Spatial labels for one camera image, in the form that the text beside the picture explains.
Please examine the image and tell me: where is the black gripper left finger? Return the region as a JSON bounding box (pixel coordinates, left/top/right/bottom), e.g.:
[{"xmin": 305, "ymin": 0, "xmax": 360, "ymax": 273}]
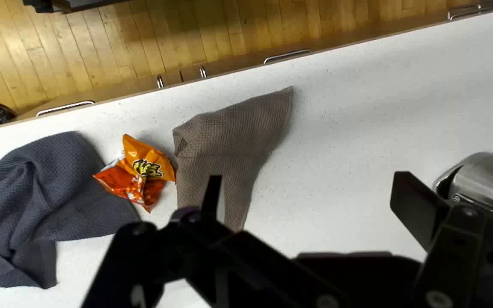
[{"xmin": 81, "ymin": 172, "xmax": 351, "ymax": 308}]

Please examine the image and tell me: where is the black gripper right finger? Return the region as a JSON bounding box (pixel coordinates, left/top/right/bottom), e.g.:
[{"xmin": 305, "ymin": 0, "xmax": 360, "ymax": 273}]
[{"xmin": 391, "ymin": 169, "xmax": 493, "ymax": 308}]

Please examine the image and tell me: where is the orange snack packet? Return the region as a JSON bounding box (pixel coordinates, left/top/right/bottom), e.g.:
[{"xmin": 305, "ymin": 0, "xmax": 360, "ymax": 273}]
[{"xmin": 91, "ymin": 131, "xmax": 178, "ymax": 214}]

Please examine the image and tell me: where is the shiny round bowl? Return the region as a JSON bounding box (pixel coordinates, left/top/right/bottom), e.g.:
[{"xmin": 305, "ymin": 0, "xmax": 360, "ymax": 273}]
[{"xmin": 433, "ymin": 150, "xmax": 493, "ymax": 220}]

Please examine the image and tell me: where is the brown cloth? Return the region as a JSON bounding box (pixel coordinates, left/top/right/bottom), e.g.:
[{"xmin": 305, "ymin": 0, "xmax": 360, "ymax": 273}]
[{"xmin": 172, "ymin": 85, "xmax": 296, "ymax": 232}]

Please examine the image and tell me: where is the grey-blue cloth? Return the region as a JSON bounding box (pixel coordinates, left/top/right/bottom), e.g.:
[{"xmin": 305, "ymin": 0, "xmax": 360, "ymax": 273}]
[{"xmin": 0, "ymin": 130, "xmax": 142, "ymax": 291}]

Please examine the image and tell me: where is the dark furniture base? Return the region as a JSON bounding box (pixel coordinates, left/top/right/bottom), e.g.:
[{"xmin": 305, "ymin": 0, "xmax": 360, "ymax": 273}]
[{"xmin": 23, "ymin": 0, "xmax": 130, "ymax": 15}]

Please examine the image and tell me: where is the metal drawer handle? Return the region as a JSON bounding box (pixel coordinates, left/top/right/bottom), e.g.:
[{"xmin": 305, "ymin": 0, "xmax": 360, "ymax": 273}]
[
  {"xmin": 35, "ymin": 97, "xmax": 98, "ymax": 119},
  {"xmin": 445, "ymin": 1, "xmax": 486, "ymax": 22},
  {"xmin": 262, "ymin": 48, "xmax": 315, "ymax": 66}
]

